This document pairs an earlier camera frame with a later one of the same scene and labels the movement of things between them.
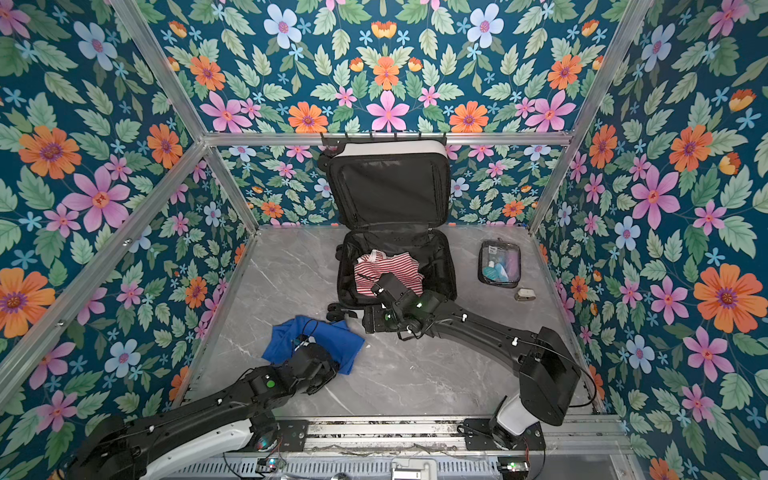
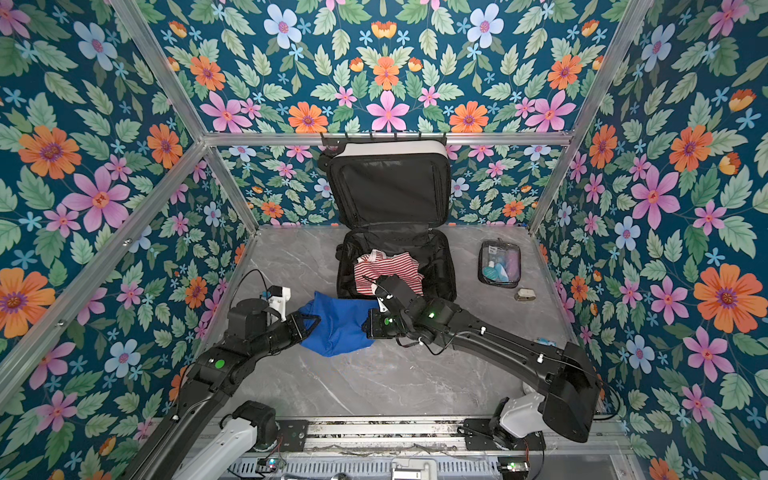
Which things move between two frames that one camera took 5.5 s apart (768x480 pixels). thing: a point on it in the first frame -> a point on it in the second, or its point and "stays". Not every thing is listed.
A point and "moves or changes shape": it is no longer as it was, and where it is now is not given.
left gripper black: x=332 y=367 -> x=298 y=324
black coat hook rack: x=341 y=141 stays
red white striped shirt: x=370 y=269 stays
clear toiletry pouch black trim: x=499 y=263 stays
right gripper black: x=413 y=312 stays
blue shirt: x=336 y=339 moves or changes shape
